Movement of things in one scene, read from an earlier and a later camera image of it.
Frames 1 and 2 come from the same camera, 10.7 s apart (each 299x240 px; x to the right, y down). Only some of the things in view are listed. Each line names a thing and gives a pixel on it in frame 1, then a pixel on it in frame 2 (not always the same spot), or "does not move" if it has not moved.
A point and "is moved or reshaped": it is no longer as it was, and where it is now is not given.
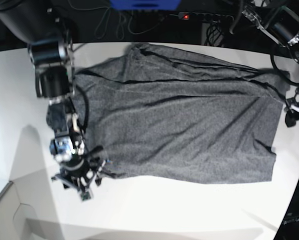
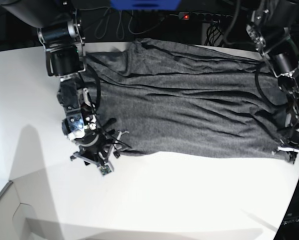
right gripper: [297, 107] -> [296, 143]
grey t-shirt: [155, 111] is moved or reshaped
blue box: [144, 5] does not move
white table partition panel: [25, 210] does not move
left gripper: [79, 172] -> [96, 148]
